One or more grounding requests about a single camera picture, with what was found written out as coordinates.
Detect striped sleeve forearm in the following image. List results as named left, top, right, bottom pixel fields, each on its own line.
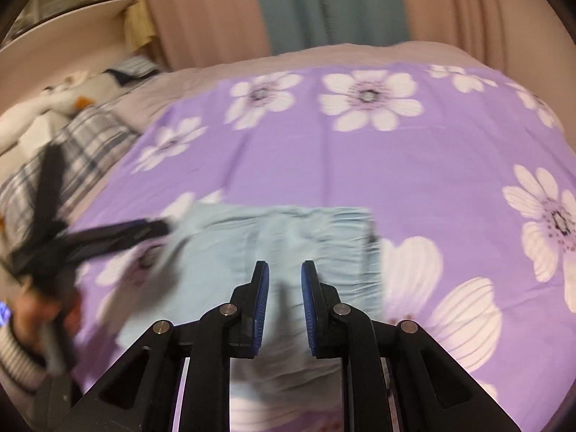
left=1, top=321, right=47, bottom=395

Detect white goose plush toy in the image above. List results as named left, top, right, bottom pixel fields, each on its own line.
left=1, top=71, right=121, bottom=153

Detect light blue denim pants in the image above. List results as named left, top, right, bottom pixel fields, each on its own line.
left=117, top=203, right=383, bottom=410

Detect striped blue pillow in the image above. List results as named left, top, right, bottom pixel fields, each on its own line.
left=105, top=56, right=161, bottom=86

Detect purple floral bedsheet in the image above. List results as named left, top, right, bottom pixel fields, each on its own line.
left=75, top=63, right=575, bottom=431

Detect grey quilted blanket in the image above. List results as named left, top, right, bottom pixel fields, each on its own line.
left=66, top=40, right=501, bottom=113

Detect plaid pillow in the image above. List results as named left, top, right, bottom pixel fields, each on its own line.
left=1, top=106, right=139, bottom=247

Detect teal curtain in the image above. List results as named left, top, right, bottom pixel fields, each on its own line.
left=259, top=0, right=410, bottom=55

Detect pink curtain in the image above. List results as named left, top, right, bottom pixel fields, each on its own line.
left=144, top=0, right=575, bottom=118

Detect person's left hand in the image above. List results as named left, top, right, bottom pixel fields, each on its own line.
left=12, top=282, right=83, bottom=355

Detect white wall shelf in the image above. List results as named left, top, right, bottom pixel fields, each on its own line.
left=0, top=0, right=141, bottom=51

